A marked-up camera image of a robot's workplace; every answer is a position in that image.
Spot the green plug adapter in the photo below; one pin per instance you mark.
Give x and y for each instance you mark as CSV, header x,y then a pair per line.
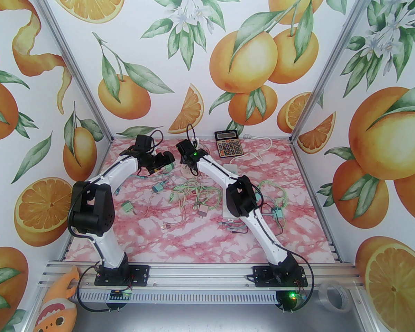
x,y
171,166
277,213
158,187
126,208

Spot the white power strip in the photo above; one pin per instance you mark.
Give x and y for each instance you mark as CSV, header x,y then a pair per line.
x,y
231,168

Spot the beige plug adapter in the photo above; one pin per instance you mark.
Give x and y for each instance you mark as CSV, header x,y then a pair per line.
x,y
203,211

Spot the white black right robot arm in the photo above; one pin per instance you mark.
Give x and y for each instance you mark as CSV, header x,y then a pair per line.
x,y
214,175

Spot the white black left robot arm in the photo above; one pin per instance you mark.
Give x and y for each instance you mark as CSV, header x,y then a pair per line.
x,y
110,251

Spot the black gold desk calculator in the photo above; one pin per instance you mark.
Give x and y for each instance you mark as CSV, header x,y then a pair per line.
x,y
228,147

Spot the small circuit board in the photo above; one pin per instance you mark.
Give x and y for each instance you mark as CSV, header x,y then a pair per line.
x,y
121,293

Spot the black controller with led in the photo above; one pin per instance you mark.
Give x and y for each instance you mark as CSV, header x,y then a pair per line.
x,y
290,297

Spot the clear tape roll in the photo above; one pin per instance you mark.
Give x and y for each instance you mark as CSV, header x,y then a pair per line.
x,y
321,296

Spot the orange fish plush toy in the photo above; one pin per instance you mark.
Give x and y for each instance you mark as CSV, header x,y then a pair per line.
x,y
55,310

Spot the aluminium slotted rail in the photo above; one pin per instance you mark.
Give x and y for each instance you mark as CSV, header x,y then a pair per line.
x,y
200,271

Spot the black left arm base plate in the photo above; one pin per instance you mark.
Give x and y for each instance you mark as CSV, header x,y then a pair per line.
x,y
138,274

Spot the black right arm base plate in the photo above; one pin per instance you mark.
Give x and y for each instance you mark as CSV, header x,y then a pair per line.
x,y
263,276

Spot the aluminium frame post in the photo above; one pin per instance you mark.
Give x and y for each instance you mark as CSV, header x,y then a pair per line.
x,y
331,64
73,64

